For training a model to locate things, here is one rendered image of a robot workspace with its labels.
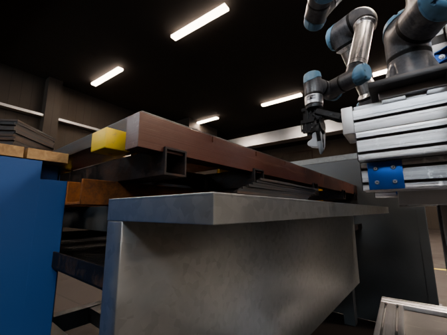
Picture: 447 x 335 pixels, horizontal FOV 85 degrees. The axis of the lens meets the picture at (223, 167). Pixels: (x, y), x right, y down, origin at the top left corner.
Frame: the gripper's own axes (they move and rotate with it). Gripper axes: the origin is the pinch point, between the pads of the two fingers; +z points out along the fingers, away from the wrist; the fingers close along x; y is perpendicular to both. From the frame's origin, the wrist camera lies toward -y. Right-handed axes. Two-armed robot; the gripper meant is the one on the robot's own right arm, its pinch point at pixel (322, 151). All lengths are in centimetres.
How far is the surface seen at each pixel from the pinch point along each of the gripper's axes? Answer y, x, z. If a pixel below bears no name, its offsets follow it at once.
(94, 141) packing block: 17, 82, 11
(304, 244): 0.5, 24.0, 34.5
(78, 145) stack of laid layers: 38, 77, 7
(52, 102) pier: 641, -66, -238
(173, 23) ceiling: 274, -135, -299
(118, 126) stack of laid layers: 17, 77, 7
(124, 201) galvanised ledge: 0, 84, 23
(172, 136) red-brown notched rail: 5, 74, 11
